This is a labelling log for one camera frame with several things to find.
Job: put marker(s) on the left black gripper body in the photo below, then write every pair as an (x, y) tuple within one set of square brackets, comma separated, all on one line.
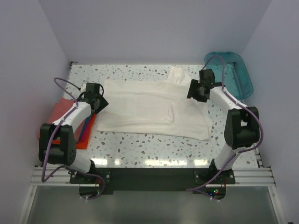
[(102, 103)]

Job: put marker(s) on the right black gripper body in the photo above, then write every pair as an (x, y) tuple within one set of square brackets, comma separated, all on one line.
[(195, 91)]

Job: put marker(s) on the white t shirt red print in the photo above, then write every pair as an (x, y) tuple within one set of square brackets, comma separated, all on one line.
[(155, 107)]

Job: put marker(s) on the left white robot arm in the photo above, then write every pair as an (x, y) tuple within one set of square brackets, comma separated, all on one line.
[(57, 143)]

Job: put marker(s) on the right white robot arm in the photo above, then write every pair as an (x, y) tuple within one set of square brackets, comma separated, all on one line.
[(242, 127)]

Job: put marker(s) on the folded blue t shirt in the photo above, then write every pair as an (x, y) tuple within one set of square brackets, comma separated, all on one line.
[(85, 129)]

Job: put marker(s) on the folded pink t shirt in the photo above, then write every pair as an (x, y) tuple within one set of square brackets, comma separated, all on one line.
[(60, 108)]

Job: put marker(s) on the teal plastic basket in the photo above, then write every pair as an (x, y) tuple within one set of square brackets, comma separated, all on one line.
[(236, 78)]

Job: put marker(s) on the folded orange t shirt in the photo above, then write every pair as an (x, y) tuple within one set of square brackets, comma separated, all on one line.
[(83, 144)]

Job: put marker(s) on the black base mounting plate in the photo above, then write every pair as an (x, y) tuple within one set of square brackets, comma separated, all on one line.
[(106, 181)]

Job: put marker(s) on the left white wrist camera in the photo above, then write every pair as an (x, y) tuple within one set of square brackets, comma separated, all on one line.
[(83, 87)]

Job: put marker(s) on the aluminium frame rail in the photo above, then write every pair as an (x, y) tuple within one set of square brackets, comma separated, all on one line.
[(244, 177)]

